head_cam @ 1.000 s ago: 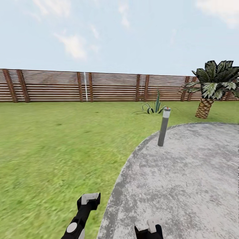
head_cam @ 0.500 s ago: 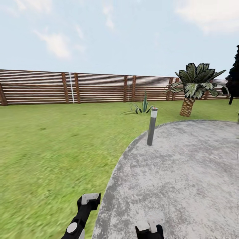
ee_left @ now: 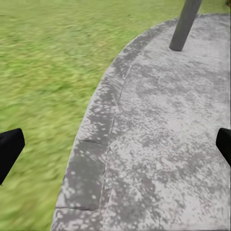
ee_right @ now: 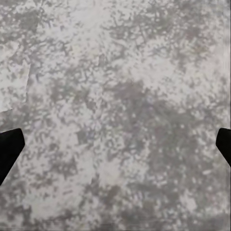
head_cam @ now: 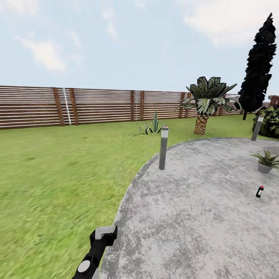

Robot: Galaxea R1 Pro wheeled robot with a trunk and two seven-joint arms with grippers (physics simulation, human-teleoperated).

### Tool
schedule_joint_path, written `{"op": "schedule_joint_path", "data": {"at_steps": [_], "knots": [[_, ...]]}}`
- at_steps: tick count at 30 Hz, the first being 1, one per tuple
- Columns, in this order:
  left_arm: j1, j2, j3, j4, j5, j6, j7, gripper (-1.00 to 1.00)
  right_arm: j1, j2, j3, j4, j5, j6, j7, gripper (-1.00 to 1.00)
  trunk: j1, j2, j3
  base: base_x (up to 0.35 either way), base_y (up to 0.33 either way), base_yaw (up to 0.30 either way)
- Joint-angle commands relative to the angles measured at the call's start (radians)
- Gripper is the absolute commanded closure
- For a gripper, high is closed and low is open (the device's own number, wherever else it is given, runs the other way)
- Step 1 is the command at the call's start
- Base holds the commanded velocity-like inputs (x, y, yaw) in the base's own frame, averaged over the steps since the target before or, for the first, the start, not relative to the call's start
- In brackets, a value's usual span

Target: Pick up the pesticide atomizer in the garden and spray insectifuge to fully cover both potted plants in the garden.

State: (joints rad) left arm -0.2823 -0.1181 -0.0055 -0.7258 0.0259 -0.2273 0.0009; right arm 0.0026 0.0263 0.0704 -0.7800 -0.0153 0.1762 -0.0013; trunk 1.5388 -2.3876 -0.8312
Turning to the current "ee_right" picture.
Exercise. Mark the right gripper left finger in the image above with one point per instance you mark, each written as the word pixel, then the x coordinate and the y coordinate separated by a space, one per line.
pixel 12 143

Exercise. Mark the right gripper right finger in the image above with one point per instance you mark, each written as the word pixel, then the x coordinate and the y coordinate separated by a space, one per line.
pixel 223 142

